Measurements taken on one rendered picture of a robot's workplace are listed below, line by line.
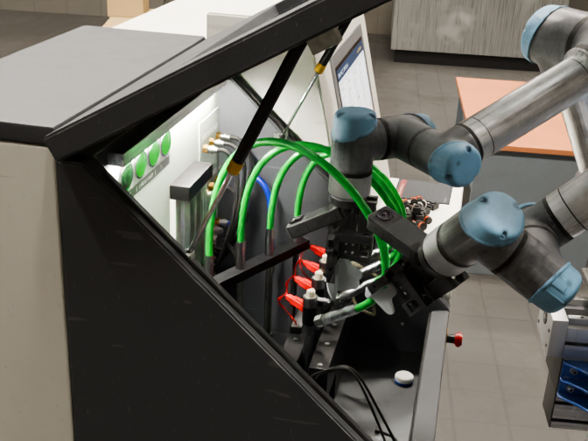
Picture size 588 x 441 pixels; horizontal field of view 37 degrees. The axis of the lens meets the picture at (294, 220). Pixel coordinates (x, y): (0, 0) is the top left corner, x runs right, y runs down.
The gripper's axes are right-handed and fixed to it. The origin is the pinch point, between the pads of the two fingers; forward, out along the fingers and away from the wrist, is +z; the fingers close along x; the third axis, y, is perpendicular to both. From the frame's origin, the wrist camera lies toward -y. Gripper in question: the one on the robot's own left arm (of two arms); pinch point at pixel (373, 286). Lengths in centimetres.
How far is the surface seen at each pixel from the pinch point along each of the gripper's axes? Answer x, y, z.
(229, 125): 16, -46, 33
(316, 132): 29, -34, 27
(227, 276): -6.2, -18.2, 30.7
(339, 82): 47, -43, 32
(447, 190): 88, -11, 71
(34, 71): -24, -64, 12
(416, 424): -0.5, 24.1, 13.3
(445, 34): 544, -164, 456
